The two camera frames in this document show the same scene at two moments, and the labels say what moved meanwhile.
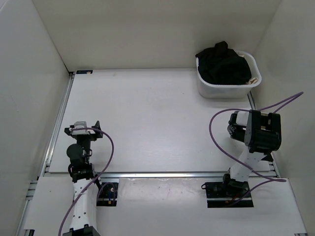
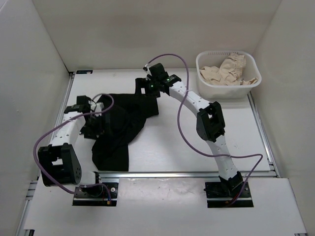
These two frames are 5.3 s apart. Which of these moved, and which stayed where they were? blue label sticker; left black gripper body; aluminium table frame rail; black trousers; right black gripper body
Moved: right black gripper body; black trousers; left black gripper body
Stayed: aluminium table frame rail; blue label sticker
